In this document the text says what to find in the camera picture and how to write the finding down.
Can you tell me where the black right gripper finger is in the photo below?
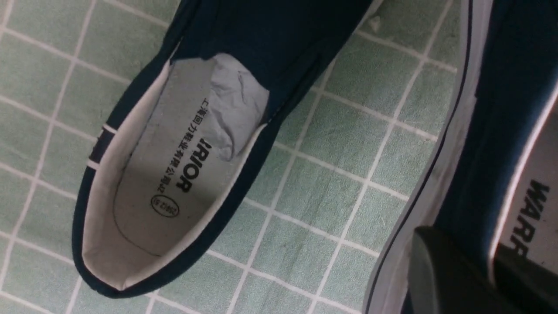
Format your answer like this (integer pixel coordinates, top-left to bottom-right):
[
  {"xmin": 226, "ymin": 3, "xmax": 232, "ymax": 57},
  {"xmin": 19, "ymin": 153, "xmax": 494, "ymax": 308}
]
[{"xmin": 408, "ymin": 227, "xmax": 557, "ymax": 314}]

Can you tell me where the navy slip-on shoe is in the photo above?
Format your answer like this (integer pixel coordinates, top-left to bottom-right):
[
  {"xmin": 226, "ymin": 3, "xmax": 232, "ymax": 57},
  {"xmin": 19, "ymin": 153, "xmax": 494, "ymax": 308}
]
[
  {"xmin": 362, "ymin": 0, "xmax": 557, "ymax": 314},
  {"xmin": 72, "ymin": 0, "xmax": 371, "ymax": 299}
]

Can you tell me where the green checkered floor mat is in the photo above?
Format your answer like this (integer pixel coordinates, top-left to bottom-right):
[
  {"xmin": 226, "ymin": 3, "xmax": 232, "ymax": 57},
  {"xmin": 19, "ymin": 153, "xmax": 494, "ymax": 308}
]
[{"xmin": 0, "ymin": 0, "xmax": 463, "ymax": 314}]

